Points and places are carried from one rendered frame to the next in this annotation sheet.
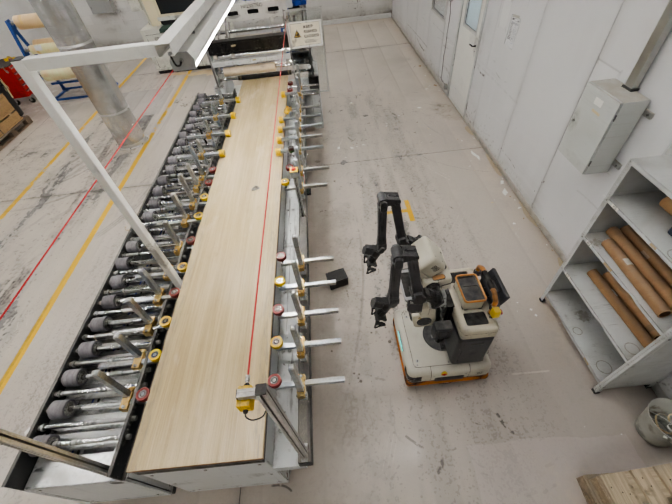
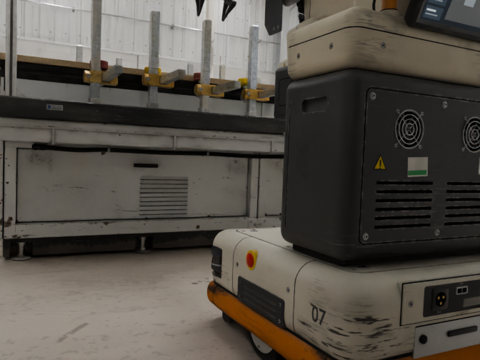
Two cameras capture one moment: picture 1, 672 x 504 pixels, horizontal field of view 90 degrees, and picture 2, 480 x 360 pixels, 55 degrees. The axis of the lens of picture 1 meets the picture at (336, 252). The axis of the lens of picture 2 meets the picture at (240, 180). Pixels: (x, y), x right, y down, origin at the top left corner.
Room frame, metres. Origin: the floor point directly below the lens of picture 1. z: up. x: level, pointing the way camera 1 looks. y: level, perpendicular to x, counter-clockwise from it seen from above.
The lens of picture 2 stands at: (0.40, -1.72, 0.50)
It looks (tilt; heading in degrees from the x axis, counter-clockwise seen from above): 3 degrees down; 62
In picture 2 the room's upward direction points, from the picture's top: 2 degrees clockwise
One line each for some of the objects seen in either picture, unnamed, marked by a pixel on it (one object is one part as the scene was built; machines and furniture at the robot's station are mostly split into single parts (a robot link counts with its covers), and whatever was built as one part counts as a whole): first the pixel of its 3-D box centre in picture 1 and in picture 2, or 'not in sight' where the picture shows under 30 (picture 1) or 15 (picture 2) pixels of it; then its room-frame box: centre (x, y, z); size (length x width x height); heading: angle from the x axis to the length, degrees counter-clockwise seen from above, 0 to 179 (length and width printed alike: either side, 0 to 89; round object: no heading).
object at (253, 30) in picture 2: (299, 282); (252, 74); (1.53, 0.30, 0.91); 0.04 x 0.04 x 0.48; 89
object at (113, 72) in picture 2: (309, 382); (107, 77); (0.82, 0.26, 0.81); 0.43 x 0.03 x 0.04; 89
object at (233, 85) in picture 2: (308, 313); (216, 90); (1.32, 0.25, 0.80); 0.43 x 0.03 x 0.04; 89
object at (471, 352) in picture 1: (458, 313); (391, 128); (1.29, -0.86, 0.59); 0.55 x 0.34 x 0.83; 179
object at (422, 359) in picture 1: (438, 341); (357, 285); (1.29, -0.77, 0.16); 0.67 x 0.64 x 0.25; 89
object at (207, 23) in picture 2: (299, 312); (205, 71); (1.28, 0.30, 0.89); 0.04 x 0.04 x 0.48; 89
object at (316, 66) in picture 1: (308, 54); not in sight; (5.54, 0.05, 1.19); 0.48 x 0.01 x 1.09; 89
